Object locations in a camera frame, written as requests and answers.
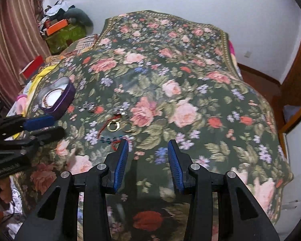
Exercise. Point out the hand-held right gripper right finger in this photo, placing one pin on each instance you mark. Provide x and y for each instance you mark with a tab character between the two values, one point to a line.
176	169

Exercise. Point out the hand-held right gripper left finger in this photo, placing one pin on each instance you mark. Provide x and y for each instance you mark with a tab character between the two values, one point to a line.
121	167

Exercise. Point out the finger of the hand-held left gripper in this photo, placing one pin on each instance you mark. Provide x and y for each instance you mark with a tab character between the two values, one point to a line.
39	122
50	133

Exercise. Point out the purple heart-shaped tin box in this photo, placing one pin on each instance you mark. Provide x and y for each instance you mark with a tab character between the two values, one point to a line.
60	100

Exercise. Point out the gold hoop earring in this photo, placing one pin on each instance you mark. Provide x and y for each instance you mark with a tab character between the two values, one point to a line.
113	126
129	128

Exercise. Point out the small silver pendant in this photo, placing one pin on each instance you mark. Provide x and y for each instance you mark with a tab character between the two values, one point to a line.
121	111

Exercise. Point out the yellow cloth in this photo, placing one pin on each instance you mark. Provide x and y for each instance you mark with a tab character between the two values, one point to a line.
44	76

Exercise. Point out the red book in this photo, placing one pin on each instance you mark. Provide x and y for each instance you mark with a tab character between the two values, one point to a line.
32	67

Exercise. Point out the floral blanket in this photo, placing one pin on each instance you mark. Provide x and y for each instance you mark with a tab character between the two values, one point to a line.
170	93

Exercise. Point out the striped pink curtain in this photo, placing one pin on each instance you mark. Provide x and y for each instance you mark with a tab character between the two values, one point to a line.
12	37

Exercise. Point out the patterned pillow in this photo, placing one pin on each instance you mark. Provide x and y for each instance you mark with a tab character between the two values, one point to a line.
86	44

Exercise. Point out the orange box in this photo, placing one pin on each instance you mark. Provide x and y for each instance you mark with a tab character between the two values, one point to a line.
55	27

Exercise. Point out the grey cushion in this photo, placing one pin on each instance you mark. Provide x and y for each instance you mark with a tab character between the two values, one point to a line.
81	17

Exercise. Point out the pile of clothes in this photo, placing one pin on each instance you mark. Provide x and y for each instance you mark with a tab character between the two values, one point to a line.
56	10

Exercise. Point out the bright pink cloth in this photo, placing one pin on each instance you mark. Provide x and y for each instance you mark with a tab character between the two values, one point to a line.
231	49

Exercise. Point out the wall outlet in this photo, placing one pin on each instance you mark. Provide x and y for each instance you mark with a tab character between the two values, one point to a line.
247	54

